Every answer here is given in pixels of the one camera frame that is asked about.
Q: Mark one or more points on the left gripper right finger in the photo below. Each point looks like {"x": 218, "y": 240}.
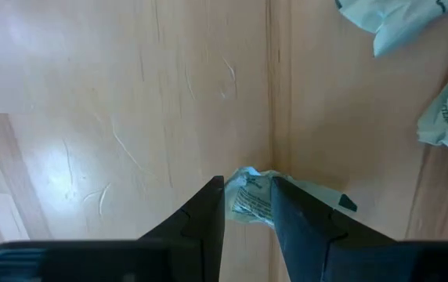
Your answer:
{"x": 302, "y": 227}

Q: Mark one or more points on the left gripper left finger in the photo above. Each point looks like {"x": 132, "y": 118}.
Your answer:
{"x": 204, "y": 219}

